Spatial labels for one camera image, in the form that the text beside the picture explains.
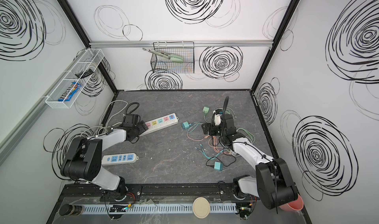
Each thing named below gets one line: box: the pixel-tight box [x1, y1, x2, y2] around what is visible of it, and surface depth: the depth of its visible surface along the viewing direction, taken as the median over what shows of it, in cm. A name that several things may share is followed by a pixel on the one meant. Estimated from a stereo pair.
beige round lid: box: [192, 196, 211, 220], surface depth 66 cm
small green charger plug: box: [202, 105, 210, 114], surface depth 108 cm
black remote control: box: [74, 68, 94, 79], surface depth 81 cm
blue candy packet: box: [57, 81, 82, 102], surface depth 72 cm
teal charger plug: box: [181, 121, 192, 129], surface depth 100 cm
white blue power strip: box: [101, 152, 140, 166], surface depth 84 cm
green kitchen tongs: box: [142, 47, 185, 61], surface depth 93 cm
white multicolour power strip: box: [137, 113, 179, 137], surface depth 100 cm
